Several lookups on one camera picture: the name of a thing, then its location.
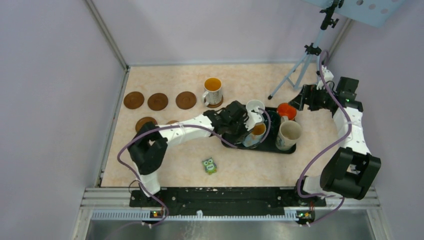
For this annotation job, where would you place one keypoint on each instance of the blue mug yellow inside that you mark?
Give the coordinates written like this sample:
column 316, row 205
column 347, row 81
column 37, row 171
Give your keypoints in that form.
column 256, row 135

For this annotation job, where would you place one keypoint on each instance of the tall cream patterned mug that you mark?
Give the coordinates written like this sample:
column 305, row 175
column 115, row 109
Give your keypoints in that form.
column 289, row 132

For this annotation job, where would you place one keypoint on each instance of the light blue perforated panel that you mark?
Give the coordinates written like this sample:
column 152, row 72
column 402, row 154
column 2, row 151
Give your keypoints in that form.
column 370, row 12

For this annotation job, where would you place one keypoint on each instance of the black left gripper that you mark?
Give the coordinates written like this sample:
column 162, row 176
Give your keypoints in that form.
column 237, row 139

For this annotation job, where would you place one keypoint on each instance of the brown coaster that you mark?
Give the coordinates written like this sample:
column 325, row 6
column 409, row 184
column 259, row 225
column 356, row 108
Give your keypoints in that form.
column 133, row 100
column 157, row 101
column 142, row 121
column 186, row 100
column 216, row 105

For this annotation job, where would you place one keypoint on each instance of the white cable duct strip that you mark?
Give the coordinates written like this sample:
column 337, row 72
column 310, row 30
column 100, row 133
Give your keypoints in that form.
column 147, row 215

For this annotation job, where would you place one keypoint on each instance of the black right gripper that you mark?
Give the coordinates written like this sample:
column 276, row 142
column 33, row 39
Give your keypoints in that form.
column 310, row 92

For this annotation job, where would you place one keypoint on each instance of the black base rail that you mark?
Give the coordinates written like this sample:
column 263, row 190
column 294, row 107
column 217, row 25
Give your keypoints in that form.
column 224, row 201

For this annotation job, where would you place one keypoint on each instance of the black mug orange inside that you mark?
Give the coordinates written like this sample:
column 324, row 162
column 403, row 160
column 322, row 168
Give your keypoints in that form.
column 284, row 109

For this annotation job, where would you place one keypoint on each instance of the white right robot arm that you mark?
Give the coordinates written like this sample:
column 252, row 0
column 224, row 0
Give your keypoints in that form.
column 352, row 169

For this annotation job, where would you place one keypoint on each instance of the blue camera tripod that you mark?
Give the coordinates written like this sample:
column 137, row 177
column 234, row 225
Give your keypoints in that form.
column 312, row 49

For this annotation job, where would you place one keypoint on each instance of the dark green mug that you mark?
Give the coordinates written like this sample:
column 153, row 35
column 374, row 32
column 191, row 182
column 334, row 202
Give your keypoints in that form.
column 275, row 120

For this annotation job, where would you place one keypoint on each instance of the light wooden coaster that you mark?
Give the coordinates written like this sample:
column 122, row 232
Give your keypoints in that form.
column 172, row 122

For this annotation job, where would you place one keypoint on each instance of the plain white mug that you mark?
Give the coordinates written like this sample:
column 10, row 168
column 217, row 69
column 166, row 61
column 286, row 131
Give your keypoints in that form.
column 255, row 106

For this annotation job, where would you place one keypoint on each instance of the green owl figure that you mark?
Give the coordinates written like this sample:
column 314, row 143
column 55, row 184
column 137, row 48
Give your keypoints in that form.
column 210, row 166

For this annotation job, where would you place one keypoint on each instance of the black serving tray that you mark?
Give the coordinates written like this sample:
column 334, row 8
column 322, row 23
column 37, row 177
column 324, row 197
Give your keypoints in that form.
column 268, row 145

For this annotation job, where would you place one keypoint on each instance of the white mug yellow inside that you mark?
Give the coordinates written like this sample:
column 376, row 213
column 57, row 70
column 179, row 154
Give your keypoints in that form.
column 212, row 91

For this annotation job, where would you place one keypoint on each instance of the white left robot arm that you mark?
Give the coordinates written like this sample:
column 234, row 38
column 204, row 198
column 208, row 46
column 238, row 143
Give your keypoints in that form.
column 148, row 147

